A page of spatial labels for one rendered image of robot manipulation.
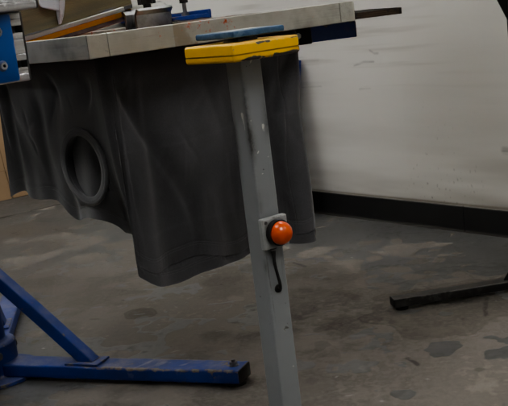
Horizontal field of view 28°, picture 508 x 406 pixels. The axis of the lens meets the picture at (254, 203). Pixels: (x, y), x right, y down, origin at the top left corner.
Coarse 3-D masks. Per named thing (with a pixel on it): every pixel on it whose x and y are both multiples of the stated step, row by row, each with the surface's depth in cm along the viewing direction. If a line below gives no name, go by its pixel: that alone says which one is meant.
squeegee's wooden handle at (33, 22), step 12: (72, 0) 227; (84, 0) 228; (96, 0) 230; (108, 0) 232; (120, 0) 234; (24, 12) 220; (36, 12) 222; (48, 12) 224; (72, 12) 227; (84, 12) 229; (96, 12) 231; (24, 24) 221; (36, 24) 222; (48, 24) 224; (60, 24) 226
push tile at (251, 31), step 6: (234, 30) 156; (240, 30) 152; (246, 30) 151; (252, 30) 152; (258, 30) 152; (264, 30) 153; (270, 30) 154; (276, 30) 154; (282, 30) 155; (198, 36) 157; (204, 36) 155; (210, 36) 154; (216, 36) 153; (222, 36) 152; (228, 36) 151; (234, 36) 150; (240, 36) 151; (246, 36) 156
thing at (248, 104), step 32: (192, 64) 158; (256, 64) 156; (256, 96) 157; (256, 128) 157; (256, 160) 158; (256, 192) 159; (256, 224) 160; (256, 256) 162; (256, 288) 164; (288, 320) 164; (288, 352) 165; (288, 384) 166
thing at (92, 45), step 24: (192, 24) 172; (216, 24) 175; (240, 24) 178; (264, 24) 181; (288, 24) 184; (312, 24) 188; (48, 48) 170; (72, 48) 164; (96, 48) 161; (120, 48) 163; (144, 48) 166
